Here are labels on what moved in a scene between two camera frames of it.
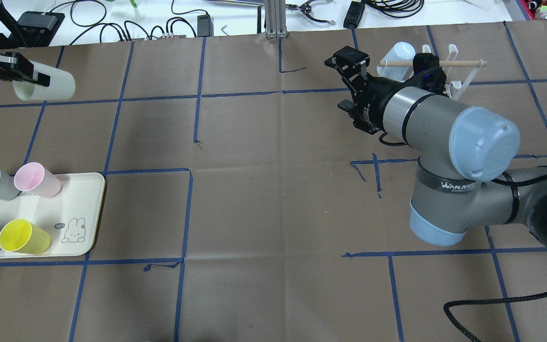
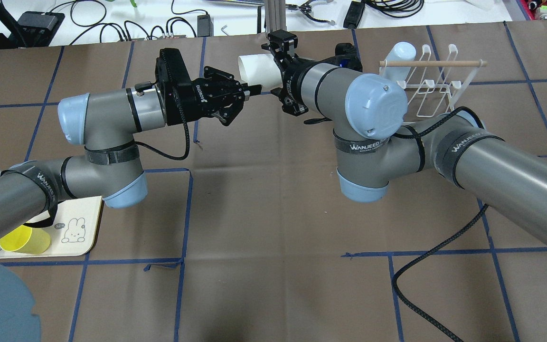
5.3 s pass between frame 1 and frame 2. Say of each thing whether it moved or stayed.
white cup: stayed
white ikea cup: moved
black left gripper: moved
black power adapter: stayed
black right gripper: moved
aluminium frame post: stayed
